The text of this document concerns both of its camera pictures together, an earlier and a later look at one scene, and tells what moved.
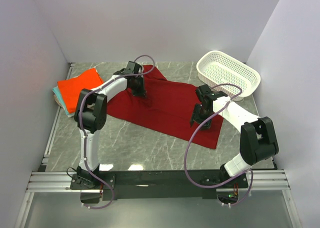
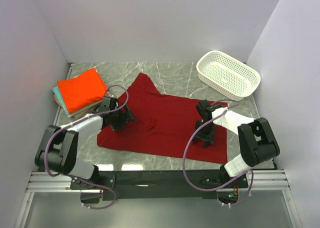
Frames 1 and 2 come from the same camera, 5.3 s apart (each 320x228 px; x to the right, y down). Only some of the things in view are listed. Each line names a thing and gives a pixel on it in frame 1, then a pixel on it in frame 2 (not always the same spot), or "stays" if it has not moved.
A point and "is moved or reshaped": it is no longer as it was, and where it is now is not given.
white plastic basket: (214, 68) stays
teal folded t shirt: (60, 99) stays
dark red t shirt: (167, 108) is moved or reshaped
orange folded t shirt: (70, 89) stays
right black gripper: (195, 117) -> (208, 139)
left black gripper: (142, 92) -> (125, 117)
